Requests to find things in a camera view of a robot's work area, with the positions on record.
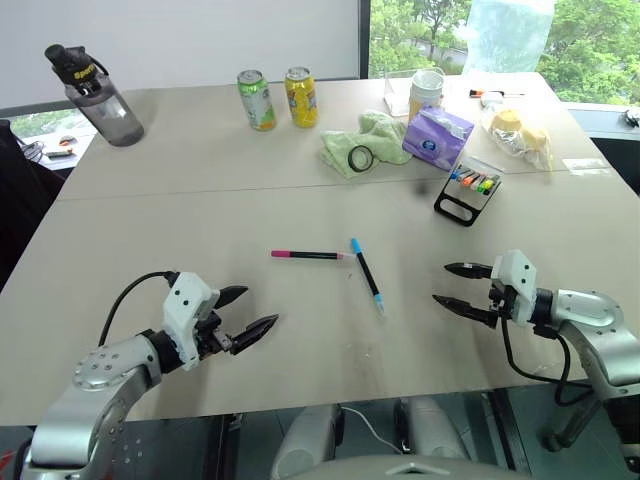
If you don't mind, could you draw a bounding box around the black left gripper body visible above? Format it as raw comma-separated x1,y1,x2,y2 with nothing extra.
194,309,237,361

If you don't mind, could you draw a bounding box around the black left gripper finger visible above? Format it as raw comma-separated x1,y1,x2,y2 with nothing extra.
230,313,280,357
215,285,250,310

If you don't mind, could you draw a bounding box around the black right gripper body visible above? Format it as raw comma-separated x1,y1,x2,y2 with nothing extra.
487,278,515,322

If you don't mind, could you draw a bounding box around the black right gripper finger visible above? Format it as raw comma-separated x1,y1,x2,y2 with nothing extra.
431,294,500,329
443,261,494,281

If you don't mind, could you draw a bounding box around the black marker pack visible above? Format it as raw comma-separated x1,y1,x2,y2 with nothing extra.
432,162,503,229

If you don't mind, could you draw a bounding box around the pink capped black pen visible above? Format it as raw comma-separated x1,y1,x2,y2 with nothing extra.
270,249,358,263

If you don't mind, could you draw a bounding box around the blue capped black pen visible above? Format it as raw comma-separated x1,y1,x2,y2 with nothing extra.
349,237,386,316

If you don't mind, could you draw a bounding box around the grey rounded robot leg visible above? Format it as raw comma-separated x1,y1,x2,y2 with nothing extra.
394,396,472,480
271,403,347,480

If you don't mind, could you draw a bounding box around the purple tissue pack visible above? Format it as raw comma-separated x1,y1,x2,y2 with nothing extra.
401,104,476,173

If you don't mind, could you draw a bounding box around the clear bag of bread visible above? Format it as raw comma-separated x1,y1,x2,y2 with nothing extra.
480,101,555,173

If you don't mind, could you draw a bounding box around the small clear plastic sheet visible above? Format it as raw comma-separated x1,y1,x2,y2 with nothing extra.
561,156,612,177

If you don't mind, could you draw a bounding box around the black tape roll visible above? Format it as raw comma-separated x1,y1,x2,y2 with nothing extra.
347,144,376,174

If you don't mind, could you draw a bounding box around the grey robot torso edge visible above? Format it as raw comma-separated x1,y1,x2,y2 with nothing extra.
309,453,507,480

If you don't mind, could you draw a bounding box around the light green cloth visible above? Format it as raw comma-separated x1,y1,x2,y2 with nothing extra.
318,109,414,180

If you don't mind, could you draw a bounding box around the white paper cup stack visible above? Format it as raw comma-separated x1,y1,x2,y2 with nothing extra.
408,69,446,126

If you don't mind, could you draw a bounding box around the clear acrylic stand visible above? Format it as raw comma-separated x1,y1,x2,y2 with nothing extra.
383,65,447,118

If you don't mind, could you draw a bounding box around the green drink can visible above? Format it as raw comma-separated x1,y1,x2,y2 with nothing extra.
236,68,278,133

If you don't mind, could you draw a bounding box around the yellow drink can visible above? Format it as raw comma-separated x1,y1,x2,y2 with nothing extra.
283,65,320,129

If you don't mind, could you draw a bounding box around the grey sports water bottle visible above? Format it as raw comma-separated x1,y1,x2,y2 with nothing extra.
43,43,146,148

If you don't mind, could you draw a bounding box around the small orange black tool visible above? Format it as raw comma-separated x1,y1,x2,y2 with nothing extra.
43,134,77,161

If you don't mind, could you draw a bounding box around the large clear plastic bag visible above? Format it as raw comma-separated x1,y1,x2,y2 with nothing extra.
461,0,557,77

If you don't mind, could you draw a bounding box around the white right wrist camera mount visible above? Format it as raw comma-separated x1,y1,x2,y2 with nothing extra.
490,249,539,328

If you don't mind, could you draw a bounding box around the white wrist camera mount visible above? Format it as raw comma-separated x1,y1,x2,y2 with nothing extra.
161,272,220,372
490,249,539,328

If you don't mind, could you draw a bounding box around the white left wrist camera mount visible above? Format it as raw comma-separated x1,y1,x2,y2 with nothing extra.
161,272,220,372

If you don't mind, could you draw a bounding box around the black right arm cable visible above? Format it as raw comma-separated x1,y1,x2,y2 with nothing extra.
499,317,594,407

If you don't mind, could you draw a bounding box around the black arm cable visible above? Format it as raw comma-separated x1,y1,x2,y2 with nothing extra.
499,317,594,407
98,270,179,348

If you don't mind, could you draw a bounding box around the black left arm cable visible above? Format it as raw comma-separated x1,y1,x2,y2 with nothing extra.
98,270,179,348

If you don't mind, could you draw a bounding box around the thin white cable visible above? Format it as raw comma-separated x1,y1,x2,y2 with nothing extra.
339,405,404,455

